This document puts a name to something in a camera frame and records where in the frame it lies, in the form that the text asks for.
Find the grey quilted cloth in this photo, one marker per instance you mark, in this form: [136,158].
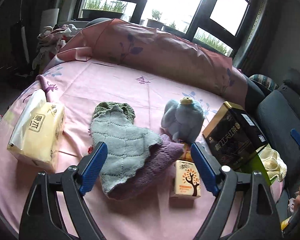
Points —
[128,146]

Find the yellow soft tissue pack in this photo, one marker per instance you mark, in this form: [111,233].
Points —
[36,137]

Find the striped cushion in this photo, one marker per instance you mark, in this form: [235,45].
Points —
[264,82]

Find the black framed window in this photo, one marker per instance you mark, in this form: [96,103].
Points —
[214,24]

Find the dark grey sofa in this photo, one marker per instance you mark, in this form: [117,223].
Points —
[277,113]

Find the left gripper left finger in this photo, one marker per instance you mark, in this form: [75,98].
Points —
[42,217]

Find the long pink floral pillow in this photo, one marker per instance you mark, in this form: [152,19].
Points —
[159,53]

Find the pile of clothes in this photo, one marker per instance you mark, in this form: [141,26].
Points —
[50,41]

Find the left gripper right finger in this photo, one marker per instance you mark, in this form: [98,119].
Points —
[257,217]

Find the green knitted cloth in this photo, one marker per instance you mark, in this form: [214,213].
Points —
[102,107]

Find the black gold tea box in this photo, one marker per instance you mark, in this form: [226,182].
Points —
[232,136]

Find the green open box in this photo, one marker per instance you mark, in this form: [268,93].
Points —
[255,164]

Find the small orange tree tissue pack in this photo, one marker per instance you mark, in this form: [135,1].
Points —
[186,182]

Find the cream knitted hat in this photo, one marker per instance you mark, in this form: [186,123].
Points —
[275,167]

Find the pink floral bed sheet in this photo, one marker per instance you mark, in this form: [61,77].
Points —
[81,86]

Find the purple fleece cloth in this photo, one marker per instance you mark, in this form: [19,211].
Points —
[160,159]

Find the blue plush bird toy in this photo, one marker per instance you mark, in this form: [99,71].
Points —
[183,119]

